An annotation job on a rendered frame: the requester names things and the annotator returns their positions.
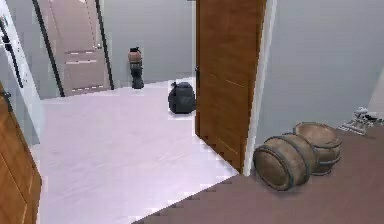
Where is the white and black small object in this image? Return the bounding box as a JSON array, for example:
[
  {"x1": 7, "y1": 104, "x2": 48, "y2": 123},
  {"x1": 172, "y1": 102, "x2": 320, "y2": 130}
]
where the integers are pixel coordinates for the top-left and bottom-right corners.
[{"x1": 337, "y1": 106, "x2": 384, "y2": 136}]

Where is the brown wooden barrel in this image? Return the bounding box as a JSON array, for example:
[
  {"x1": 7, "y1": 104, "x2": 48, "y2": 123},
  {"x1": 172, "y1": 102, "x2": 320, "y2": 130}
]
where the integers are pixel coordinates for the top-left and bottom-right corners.
[
  {"x1": 292, "y1": 121, "x2": 343, "y2": 177},
  {"x1": 252, "y1": 133, "x2": 317, "y2": 192}
]

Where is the black backpack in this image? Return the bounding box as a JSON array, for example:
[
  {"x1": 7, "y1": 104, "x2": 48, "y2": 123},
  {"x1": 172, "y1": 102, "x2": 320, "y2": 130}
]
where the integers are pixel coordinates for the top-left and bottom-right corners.
[{"x1": 167, "y1": 81, "x2": 197, "y2": 115}]

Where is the black long bar handle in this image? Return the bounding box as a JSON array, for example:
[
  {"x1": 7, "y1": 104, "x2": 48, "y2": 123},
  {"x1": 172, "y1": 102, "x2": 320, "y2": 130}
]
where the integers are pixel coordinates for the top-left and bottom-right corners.
[{"x1": 0, "y1": 16, "x2": 24, "y2": 89}]

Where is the brown wooden room door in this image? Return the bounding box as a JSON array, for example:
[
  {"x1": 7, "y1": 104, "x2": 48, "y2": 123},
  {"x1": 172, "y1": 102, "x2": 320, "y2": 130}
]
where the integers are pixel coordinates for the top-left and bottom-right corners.
[{"x1": 194, "y1": 0, "x2": 268, "y2": 174}]

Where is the white door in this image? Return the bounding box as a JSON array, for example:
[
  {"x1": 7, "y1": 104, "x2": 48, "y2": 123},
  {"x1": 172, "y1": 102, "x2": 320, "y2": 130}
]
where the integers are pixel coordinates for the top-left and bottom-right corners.
[{"x1": 0, "y1": 0, "x2": 46, "y2": 148}]

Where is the brown and black vase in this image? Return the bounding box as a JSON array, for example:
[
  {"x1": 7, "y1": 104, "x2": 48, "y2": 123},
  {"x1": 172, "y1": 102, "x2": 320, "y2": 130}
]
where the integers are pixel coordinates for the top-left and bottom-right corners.
[{"x1": 127, "y1": 46, "x2": 145, "y2": 90}]

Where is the pale brown panelled door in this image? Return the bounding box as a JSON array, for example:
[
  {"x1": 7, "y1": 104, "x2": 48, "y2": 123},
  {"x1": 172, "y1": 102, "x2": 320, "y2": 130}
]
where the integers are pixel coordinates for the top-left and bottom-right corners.
[{"x1": 32, "y1": 0, "x2": 115, "y2": 98}]

